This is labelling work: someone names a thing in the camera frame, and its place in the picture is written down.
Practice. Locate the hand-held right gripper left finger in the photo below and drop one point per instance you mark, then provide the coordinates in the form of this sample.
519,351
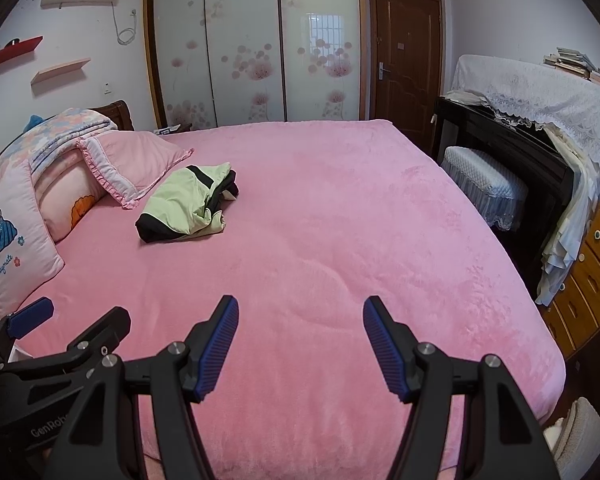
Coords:
220,355

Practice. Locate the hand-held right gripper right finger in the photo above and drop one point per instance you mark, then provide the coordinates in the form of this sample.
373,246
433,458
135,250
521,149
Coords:
382,350

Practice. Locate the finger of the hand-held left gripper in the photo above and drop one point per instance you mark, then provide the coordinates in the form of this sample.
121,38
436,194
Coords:
30,317
100,332

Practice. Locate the light green and black jacket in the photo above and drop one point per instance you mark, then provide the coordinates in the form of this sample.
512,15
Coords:
175,205

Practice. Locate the pink pillow with bag print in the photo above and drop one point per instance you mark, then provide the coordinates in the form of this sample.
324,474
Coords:
15,255

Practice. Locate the cream pillow with orange print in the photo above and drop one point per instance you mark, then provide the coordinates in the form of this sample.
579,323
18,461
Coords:
62,195

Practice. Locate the bed with pink sheet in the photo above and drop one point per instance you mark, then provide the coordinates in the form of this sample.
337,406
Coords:
330,220

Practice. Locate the pink frilled pillow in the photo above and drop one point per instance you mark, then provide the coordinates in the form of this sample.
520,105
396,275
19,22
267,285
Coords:
135,160

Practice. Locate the folded floral blanket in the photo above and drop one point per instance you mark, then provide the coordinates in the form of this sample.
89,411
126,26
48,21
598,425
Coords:
60,135

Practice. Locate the blue plush toy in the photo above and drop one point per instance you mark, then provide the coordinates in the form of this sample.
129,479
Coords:
32,122

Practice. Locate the white covered piano stool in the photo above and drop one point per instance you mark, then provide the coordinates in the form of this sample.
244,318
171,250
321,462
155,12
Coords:
479,175

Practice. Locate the cream draped cloth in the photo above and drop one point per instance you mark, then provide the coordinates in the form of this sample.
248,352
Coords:
564,245

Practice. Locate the cream cloth bundle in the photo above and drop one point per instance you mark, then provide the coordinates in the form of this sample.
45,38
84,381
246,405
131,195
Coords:
577,435

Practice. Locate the dark bedside object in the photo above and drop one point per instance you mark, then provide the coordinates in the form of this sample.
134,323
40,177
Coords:
172,129

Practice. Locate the wooden headboard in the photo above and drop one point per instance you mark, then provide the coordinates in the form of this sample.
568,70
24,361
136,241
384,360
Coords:
122,115

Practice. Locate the wooden drawer cabinet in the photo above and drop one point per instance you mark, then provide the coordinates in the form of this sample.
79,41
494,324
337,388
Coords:
589,275

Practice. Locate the brown wooden door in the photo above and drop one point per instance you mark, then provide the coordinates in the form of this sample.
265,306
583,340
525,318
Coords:
404,60

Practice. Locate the floral sliding door wardrobe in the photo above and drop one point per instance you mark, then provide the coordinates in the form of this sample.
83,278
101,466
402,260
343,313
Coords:
250,45

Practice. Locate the stack of books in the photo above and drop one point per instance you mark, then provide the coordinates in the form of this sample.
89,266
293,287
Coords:
572,62

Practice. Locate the white wall switch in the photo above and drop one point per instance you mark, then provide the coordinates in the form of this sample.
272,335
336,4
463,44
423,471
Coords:
108,89

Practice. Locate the pink wall shelf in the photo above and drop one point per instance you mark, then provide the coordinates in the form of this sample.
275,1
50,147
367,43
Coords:
60,71

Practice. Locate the red wall shelf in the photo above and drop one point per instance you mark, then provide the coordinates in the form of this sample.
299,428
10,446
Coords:
15,52

